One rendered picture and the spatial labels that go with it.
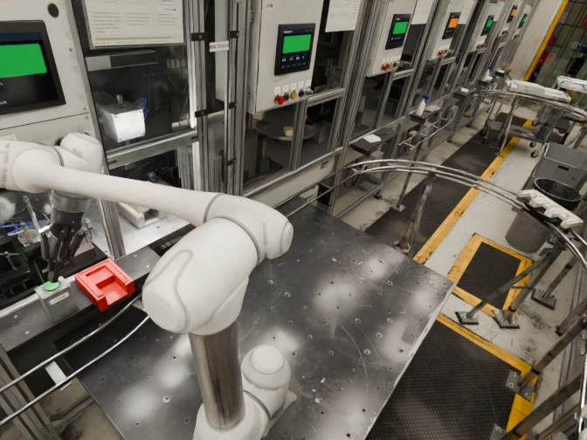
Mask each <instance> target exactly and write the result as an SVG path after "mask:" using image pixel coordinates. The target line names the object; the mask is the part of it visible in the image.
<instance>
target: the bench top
mask: <svg viewBox="0 0 587 440"><path fill-rule="evenodd" d="M289 223H290V224H291V225H292V226H293V239H292V243H291V245H290V247H289V249H288V251H286V252H285V253H284V254H283V255H282V256H280V257H277V258H273V259H270V258H264V259H263V261H261V262H260V263H259V264H258V265H257V266H256V267H255V268H254V269H253V270H252V271H251V273H250V275H249V277H248V278H249V281H248V284H247V287H246V290H245V296H244V298H243V302H242V307H241V310H240V313H239V315H238V317H237V326H238V344H239V352H240V361H241V365H242V361H243V359H244V358H245V356H246V355H247V354H248V353H249V352H250V351H251V350H252V349H254V348H255V347H257V346H260V345H269V346H273V347H276V348H278V349H279V350H280V351H281V352H282V353H284V355H285V356H286V358H287V360H288V362H289V366H290V370H291V376H290V382H289V388H288V390H289V391H291V392H293V393H295V394H296V396H297V400H296V402H295V403H294V404H292V405H291V406H290V407H289V408H288V409H287V410H286V411H285V413H284V414H283V415H282V416H281V417H280V419H279V420H278V421H277V423H276V424H274V426H273V427H272V428H271V429H270V431H269V434H268V436H267V438H265V439H260V440H365V438H366V437H367V435H368V434H369V432H370V430H371V428H372V427H373V425H374V423H375V422H376V420H377V418H378V417H379V415H380V413H381V411H382V410H383V408H384V406H385V404H386V403H387V401H388V400H389V399H390V396H391V394H392V393H393V391H394V389H395V388H396V386H397V384H398V383H399V381H400V379H401V378H402V376H403V374H404V372H405V370H406V369H407V368H408V366H409V365H410V363H411V360H412V359H413V357H414V355H415V354H416V352H417V351H418V349H419V347H420V345H421V344H422V342H423V340H424V339H425V336H426V335H427V334H428V332H429V331H430V329H431V327H432V325H433V323H434V321H435V320H436V318H437V317H438V316H439V313H440V311H441V310H442V308H443V306H444V305H445V303H446V301H447V300H448V298H449V297H450V295H451V293H452V291H453V289H454V287H455V286H456V285H457V283H456V282H454V281H452V280H450V279H449V278H447V277H445V276H443V275H441V274H439V273H437V272H435V271H434V270H432V269H430V268H428V267H426V266H424V265H422V264H420V263H419V262H417V261H416V260H414V259H412V258H409V257H407V256H405V255H404V254H403V253H401V252H399V251H397V250H395V249H393V248H391V247H389V246H388V245H387V244H383V243H382V242H380V241H378V240H376V239H375V238H373V237H371V236H369V235H368V234H366V233H364V232H362V231H360V230H358V229H357V228H355V227H353V226H351V225H349V224H347V223H345V222H343V221H342V220H340V219H338V218H337V217H334V216H332V215H330V214H328V213H327V212H326V211H324V210H321V209H319V208H318V207H316V206H314V205H313V204H311V203H310V204H309V205H308V206H306V207H305V208H303V209H301V210H299V211H298V212H296V213H295V214H293V215H291V216H290V217H289ZM356 233H357V234H359V235H358V236H357V235H356ZM353 260H355V263H354V262H353ZM397 271H400V273H398V272H397ZM331 281H333V282H334V283H333V284H331V283H330V282H331ZM140 292H141V291H139V292H138V293H136V294H134V295H133V296H131V297H129V298H128V299H125V300H123V301H122V302H121V303H119V304H118V305H116V306H114V307H112V308H110V309H108V310H107V311H105V312H104V313H102V314H100V315H99V316H97V317H95V318H93V319H92V320H89V321H88V322H87V323H85V324H84V325H82V326H80V327H78V328H76V329H74V330H73V331H71V332H70V333H68V334H66V335H64V336H63V337H61V338H59V339H58V340H55V341H54V342H53V343H52V344H53V346H54V347H55V348H56V349H57V351H58V352H60V351H62V350H64V349H65V348H67V347H69V346H71V345H72V344H73V343H75V342H76V341H78V340H80V339H82V338H84V337H85V336H87V335H88V334H90V333H91V332H92V331H94V330H95V329H97V328H98V327H100V326H101V325H103V324H104V323H105V322H107V321H108V320H110V319H111V318H112V317H113V316H115V315H116V314H117V313H118V312H119V311H120V310H121V309H122V308H123V307H124V306H126V305H127V304H128V303H129V302H130V301H131V300H132V299H133V298H135V297H136V296H137V295H138V294H139V293H140ZM147 316H148V314H147V313H145V312H144V311H142V310H140V309H138V308H136V307H134V306H131V307H129V308H128V309H127V310H126V311H125V312H124V313H123V314H121V315H120V316H119V317H118V318H117V319H116V320H114V321H113V322H112V323H110V324H109V325H108V326H106V327H105V328H103V329H102V330H101V331H99V332H98V333H97V334H96V335H94V336H93V337H91V338H90V339H88V340H86V341H84V342H83V343H81V344H79V345H78V346H77V347H75V348H73V349H72V350H70V351H68V352H67V353H65V354H63V355H61V356H62V358H63V359H64V360H65V362H66V363H67V365H68V366H69V367H70V369H71V370H72V371H73V372H76V371H77V370H79V369H80V368H82V367H84V366H85V365H86V364H87V363H89V362H90V361H92V360H94V359H95V358H97V357H98V356H100V355H101V354H103V353H104V352H106V351H107V350H108V349H109V348H111V347H112V346H114V345H115V344H116V343H118V342H119V341H120V340H121V339H123V338H124V337H125V336H126V335H127V334H129V333H130V332H131V331H132V330H133V329H135V328H136V327H137V326H138V325H139V324H140V323H141V322H142V321H143V320H144V319H145V318H146V317H147ZM77 377H78V378H79V380H80V381H81V383H82V384H83V385H84V387H85V388H86V390H87V391H88V392H89V394H90V395H91V396H92V398H93V399H94V400H95V401H96V402H97V404H98V405H99V406H100V408H101V409H102V410H103V412H104V413H105V414H106V416H107V417H108V419H109V420H110V421H111V423H112V424H113V425H114V427H115V428H116V429H117V430H118V431H119V433H120V434H121V436H122V437H123V438H124V439H125V440H192V439H193V435H194V430H195V427H196V422H197V413H198V411H199V409H200V407H201V405H202V403H203V399H202V396H201V391H200V388H199V383H198V379H197V372H196V368H195V364H194V360H193V356H192V352H191V347H190V340H189V336H188V333H172V332H170V331H168V330H165V329H163V328H161V327H159V326H158V325H157V324H156V323H155V322H154V321H153V320H152V319H150V320H148V321H147V322H146V323H145V324H144V325H143V326H142V327H141V328H140V329H139V330H138V331H137V332H136V333H134V334H133V335H132V336H131V337H130V338H129V339H128V340H126V341H125V342H124V343H123V344H121V345H120V346H119V347H117V348H116V349H115V350H114V351H113V352H112V353H110V354H108V355H107V356H106V357H104V358H103V359H101V360H100V361H98V362H96V363H95V364H93V365H92V366H91V367H90V368H88V369H87V370H85V371H84V372H82V373H81V374H79V375H77Z"/></svg>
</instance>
